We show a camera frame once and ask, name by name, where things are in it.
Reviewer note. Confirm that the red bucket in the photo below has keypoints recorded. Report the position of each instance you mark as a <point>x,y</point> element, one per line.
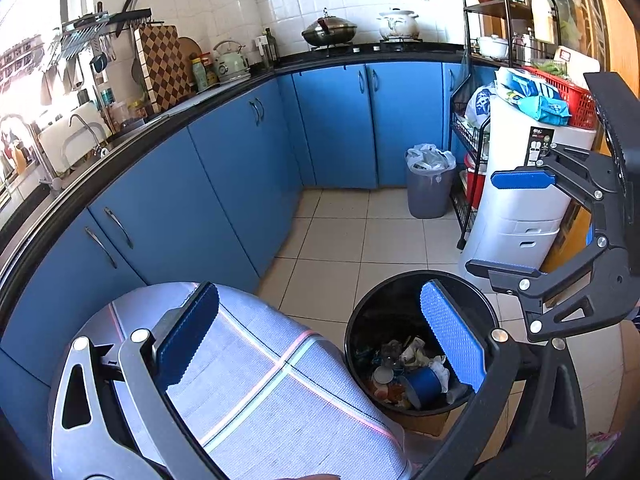
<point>472,180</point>

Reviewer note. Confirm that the white spray bottle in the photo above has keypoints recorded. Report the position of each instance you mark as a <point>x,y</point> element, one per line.
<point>542,10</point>

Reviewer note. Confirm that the blue wet wipes pack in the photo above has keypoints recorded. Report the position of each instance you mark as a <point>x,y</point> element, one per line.
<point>542,107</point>

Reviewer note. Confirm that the grey trash bin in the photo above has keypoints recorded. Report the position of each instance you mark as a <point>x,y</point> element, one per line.
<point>427,195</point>

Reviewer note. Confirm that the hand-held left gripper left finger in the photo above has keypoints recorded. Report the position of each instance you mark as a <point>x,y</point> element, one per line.
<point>187,330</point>

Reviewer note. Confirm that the round wooden board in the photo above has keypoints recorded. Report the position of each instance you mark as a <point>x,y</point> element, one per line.
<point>190,50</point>

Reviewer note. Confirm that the colourful cloth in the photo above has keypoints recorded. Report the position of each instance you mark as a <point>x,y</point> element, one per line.
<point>602,452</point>

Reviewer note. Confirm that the white ceramic pot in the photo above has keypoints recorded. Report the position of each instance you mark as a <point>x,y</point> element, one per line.
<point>398,22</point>

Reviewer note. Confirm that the small steel faucet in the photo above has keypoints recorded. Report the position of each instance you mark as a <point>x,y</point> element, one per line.
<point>82,132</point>

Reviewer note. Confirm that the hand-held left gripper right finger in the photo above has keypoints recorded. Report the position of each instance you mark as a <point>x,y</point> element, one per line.
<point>452,335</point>

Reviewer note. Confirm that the tall steel faucet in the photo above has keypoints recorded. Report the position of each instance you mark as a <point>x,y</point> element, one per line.
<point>30,150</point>

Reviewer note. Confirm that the white casserole dish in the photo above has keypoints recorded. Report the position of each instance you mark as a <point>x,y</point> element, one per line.
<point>492,46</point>

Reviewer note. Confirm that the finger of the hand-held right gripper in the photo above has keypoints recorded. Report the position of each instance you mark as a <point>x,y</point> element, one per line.
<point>522,178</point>
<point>565,285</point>

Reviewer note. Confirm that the green vegetables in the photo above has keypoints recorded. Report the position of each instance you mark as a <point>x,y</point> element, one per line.
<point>550,67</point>

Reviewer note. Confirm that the black kitchen countertop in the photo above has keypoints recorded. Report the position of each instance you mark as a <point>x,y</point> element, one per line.
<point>150,125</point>

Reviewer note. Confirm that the white drawer cabinet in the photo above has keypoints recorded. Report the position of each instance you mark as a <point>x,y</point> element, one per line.
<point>525,210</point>

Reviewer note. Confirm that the red plastic basket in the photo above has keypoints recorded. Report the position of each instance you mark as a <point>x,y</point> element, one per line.
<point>575,97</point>

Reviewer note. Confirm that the blue base cabinets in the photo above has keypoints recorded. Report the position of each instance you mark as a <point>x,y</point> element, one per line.
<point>225,160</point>

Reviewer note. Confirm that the white plastic bin liner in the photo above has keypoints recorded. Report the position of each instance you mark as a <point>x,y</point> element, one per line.
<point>430,157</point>

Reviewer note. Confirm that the black metal rack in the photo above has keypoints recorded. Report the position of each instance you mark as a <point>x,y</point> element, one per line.
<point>467,60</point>

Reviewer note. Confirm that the pale green kettle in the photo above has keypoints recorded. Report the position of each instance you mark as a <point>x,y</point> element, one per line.
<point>231,62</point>

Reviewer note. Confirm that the checkered cutting board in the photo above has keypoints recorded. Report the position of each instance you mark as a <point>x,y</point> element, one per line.
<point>162,67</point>

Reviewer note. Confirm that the blue plaid tablecloth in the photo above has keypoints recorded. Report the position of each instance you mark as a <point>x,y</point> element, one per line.
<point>250,360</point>

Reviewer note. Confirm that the steel wok with lid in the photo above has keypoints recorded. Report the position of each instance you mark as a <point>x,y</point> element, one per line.
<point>329,30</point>

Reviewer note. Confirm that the cardboard piece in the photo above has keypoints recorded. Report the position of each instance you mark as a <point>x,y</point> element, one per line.
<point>425,422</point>

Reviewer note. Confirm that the blue white tissue pack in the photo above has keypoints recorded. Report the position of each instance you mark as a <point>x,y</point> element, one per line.
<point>520,82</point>

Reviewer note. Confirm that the blue cup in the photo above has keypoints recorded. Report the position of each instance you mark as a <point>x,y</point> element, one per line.
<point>422,385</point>

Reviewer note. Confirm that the blue white plastic bag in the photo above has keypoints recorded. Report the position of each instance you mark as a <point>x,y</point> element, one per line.
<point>480,102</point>

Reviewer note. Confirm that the black trash bin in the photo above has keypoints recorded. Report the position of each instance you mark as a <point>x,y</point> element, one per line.
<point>365,320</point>

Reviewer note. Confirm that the steel dish rack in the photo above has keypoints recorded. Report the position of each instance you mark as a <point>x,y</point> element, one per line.
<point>85,25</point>

